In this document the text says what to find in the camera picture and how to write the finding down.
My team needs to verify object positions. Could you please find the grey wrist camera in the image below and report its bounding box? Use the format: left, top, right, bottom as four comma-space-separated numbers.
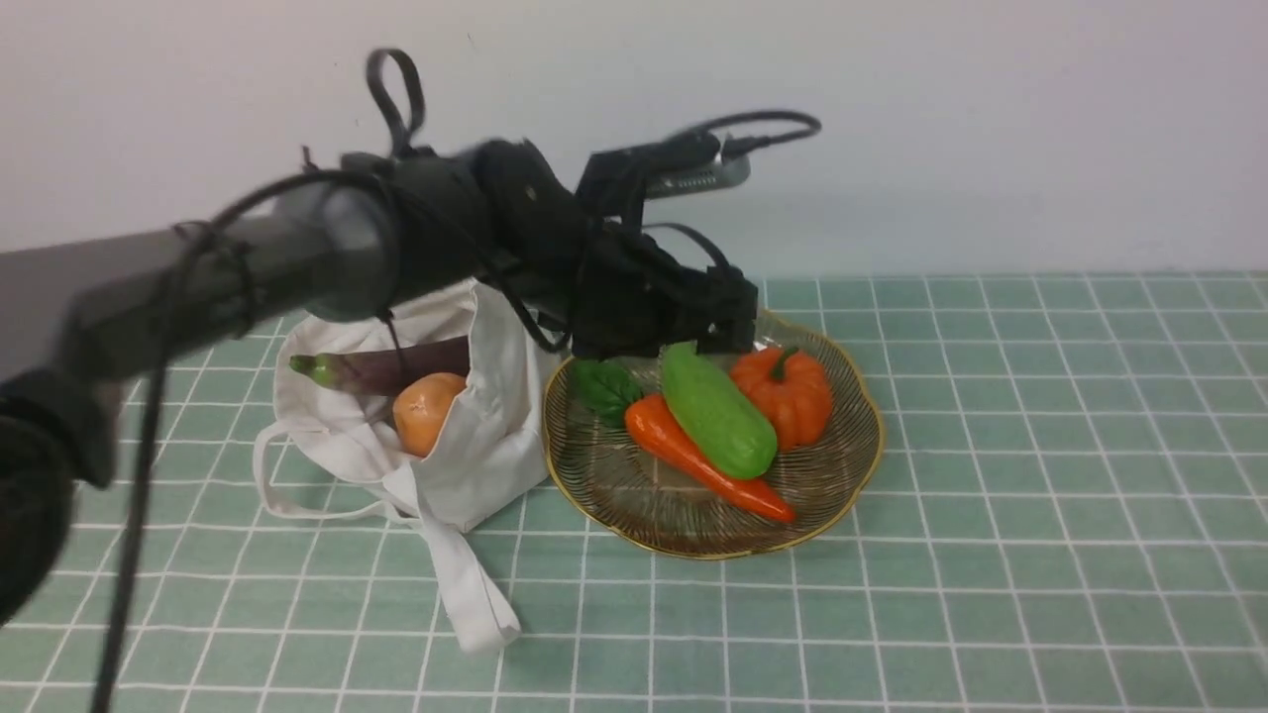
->
578, 132, 752, 221

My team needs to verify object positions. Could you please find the green checkered tablecloth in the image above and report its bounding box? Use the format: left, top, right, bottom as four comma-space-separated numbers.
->
0, 273, 1268, 713

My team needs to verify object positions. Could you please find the gold-rimmed glass plate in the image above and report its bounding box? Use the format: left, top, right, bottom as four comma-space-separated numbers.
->
541, 310, 888, 559

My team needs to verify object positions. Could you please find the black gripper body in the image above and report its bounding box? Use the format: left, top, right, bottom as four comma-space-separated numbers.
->
568, 222, 758, 359

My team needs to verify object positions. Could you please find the orange potato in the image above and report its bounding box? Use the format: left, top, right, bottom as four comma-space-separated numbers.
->
392, 370, 467, 458

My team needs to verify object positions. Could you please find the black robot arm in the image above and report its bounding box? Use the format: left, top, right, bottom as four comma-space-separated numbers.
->
1, 140, 758, 620

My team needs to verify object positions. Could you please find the orange carrot with leaf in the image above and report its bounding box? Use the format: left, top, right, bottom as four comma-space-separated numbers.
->
572, 359, 796, 524

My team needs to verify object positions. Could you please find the small orange pumpkin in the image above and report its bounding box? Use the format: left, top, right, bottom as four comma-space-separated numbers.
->
730, 348, 833, 453

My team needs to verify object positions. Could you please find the purple eggplant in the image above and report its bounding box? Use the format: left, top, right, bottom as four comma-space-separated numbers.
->
288, 337, 470, 397

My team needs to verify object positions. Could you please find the white cloth tote bag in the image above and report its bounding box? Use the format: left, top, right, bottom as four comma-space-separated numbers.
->
251, 280, 559, 653

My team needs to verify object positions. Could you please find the green cucumber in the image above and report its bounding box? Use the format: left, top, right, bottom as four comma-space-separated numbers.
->
661, 343, 779, 481

